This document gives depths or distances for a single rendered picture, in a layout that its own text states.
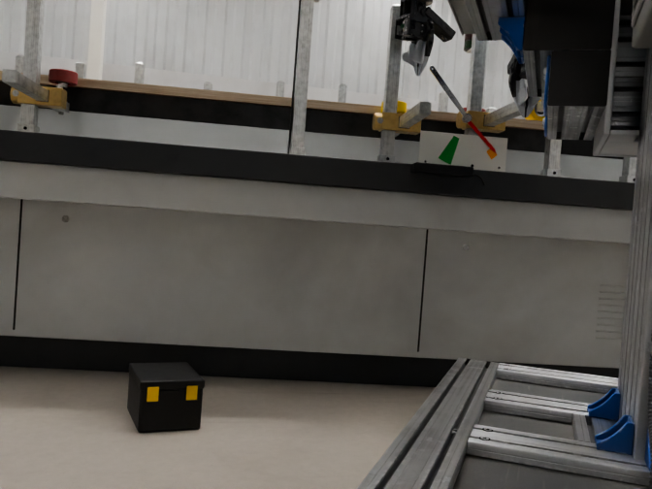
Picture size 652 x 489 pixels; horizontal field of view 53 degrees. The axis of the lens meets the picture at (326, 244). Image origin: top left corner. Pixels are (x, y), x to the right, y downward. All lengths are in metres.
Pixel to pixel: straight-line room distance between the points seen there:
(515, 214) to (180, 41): 7.54
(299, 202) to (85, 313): 0.76
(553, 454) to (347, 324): 1.28
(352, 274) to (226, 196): 0.50
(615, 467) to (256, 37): 8.62
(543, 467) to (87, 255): 1.57
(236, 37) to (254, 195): 7.41
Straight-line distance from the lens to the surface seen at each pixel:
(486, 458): 0.95
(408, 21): 1.88
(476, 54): 2.03
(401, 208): 1.93
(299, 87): 1.91
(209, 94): 2.12
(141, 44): 9.21
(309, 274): 2.10
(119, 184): 1.93
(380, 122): 1.92
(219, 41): 9.21
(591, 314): 2.38
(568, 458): 0.94
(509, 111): 1.81
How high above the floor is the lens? 0.50
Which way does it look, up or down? 1 degrees down
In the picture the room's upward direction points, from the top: 4 degrees clockwise
